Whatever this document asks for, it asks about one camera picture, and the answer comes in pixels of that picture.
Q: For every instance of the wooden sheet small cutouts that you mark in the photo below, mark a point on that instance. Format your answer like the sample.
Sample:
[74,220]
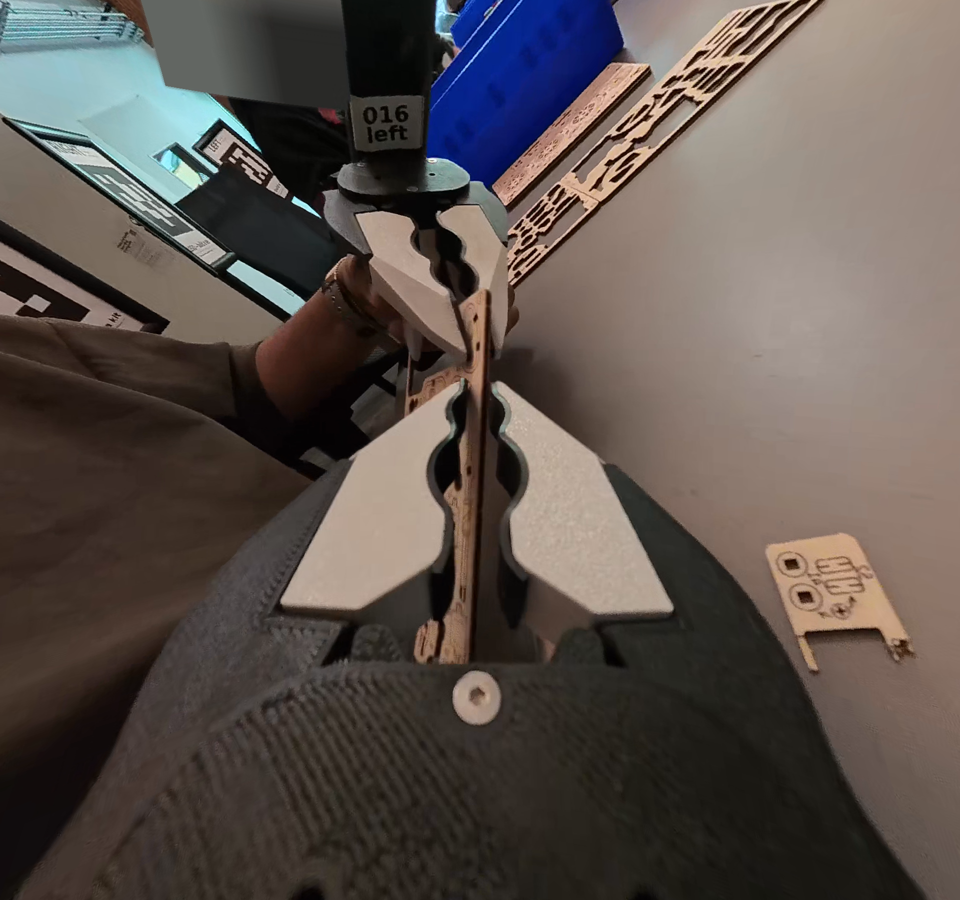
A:
[544,236]

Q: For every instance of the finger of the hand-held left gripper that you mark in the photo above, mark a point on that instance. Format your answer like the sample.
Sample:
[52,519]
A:
[480,239]
[397,254]

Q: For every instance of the person's left hand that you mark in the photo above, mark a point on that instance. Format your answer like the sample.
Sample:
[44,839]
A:
[386,318]

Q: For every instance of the person's left forearm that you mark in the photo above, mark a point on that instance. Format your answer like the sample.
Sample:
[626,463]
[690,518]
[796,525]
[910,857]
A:
[300,360]

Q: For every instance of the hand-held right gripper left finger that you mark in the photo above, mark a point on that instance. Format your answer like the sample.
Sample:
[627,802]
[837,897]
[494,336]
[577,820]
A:
[375,532]

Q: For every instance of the grey desk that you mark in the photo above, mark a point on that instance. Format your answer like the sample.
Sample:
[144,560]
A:
[712,352]

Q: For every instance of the wooden puzzle parts sheet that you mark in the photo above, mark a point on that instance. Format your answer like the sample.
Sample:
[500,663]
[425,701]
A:
[474,465]

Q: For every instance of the blue plastic bin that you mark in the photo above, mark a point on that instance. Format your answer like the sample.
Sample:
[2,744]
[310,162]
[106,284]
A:
[525,52]

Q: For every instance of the small wooden piece round holes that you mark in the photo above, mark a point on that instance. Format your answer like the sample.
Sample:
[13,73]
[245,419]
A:
[832,592]

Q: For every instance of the wooden sheet large cutouts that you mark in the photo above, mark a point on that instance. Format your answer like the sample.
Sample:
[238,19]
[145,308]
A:
[697,82]

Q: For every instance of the framed black-white marker poster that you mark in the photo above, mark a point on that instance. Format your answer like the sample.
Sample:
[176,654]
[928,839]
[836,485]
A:
[60,292]
[247,161]
[127,194]

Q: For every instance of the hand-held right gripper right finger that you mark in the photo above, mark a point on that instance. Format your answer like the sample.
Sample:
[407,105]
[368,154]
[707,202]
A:
[585,532]

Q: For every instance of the engraved uncut wooden sheet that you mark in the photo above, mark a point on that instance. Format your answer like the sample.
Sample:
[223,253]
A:
[577,127]

